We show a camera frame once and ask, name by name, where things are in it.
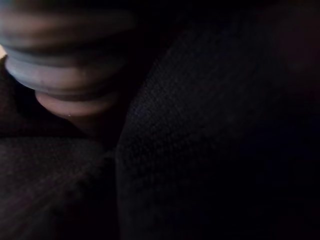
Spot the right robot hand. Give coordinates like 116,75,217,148
0,0,138,137

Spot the dark knit garment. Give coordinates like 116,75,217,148
0,14,320,240

